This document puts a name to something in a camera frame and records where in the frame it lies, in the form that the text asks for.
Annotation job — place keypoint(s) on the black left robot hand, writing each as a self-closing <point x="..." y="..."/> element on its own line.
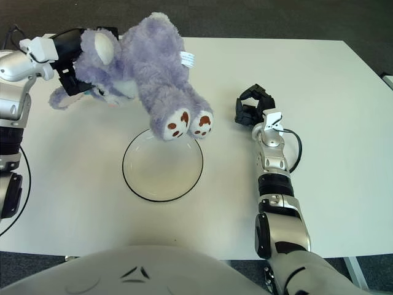
<point x="67" y="46"/>

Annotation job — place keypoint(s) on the purple plush bunny doll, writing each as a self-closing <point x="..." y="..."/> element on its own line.
<point x="153" y="61"/>

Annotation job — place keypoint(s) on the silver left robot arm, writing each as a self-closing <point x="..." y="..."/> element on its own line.
<point x="12" y="101"/>

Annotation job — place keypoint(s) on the white plate with black rim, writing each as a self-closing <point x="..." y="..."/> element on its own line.
<point x="159" y="178"/>

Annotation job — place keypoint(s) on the grey robot torso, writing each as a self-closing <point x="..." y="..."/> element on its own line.
<point x="138" y="273"/>

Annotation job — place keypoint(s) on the white desk corner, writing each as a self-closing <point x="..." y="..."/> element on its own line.
<point x="388" y="81"/>

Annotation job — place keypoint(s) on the grey table leg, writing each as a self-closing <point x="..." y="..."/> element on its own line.
<point x="356" y="273"/>

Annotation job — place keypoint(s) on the black metal bracket with screws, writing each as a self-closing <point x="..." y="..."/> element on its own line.
<point x="269" y="278"/>

